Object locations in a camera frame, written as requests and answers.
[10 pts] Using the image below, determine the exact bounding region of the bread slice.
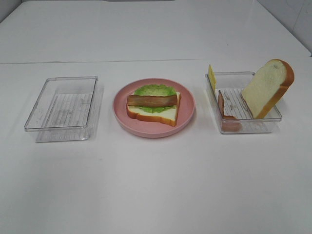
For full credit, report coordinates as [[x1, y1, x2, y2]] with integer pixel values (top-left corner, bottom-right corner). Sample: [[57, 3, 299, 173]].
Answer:
[[241, 59, 295, 119], [126, 92, 181, 126]]

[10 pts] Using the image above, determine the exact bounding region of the yellow cheese slice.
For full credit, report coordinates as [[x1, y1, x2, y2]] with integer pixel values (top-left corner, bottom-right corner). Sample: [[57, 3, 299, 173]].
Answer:
[[208, 64, 216, 92]]

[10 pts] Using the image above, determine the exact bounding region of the right clear plastic tray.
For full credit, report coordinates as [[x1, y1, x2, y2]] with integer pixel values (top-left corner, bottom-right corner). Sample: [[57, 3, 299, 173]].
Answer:
[[205, 71, 282, 134]]

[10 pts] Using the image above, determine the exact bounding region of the clear plastic tray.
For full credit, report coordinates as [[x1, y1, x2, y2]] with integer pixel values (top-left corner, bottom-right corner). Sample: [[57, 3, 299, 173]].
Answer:
[[24, 76, 101, 143], [205, 71, 282, 134]]

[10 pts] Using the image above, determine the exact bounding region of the left clear plastic tray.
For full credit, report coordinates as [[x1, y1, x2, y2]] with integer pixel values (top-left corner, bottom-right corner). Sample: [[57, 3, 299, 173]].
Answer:
[[24, 76, 101, 143]]

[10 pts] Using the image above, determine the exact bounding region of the pink round plate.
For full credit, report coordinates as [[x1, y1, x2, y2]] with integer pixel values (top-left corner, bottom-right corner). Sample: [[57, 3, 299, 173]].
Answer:
[[113, 78, 195, 138]]

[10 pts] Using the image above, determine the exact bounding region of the green lettuce leaf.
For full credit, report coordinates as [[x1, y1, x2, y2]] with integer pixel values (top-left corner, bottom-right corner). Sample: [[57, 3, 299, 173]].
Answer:
[[133, 84, 176, 113]]

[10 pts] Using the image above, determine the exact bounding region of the bacon strip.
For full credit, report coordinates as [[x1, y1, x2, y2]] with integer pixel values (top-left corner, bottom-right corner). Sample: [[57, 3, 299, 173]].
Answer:
[[218, 91, 241, 132], [127, 95, 178, 108]]

